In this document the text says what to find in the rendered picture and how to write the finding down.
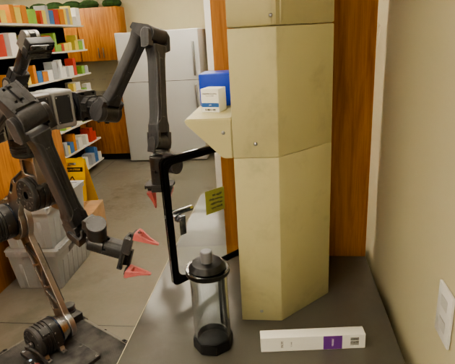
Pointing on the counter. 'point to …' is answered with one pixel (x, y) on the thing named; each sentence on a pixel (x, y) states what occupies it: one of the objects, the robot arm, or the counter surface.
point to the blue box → (211, 79)
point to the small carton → (213, 99)
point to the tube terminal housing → (282, 164)
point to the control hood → (214, 129)
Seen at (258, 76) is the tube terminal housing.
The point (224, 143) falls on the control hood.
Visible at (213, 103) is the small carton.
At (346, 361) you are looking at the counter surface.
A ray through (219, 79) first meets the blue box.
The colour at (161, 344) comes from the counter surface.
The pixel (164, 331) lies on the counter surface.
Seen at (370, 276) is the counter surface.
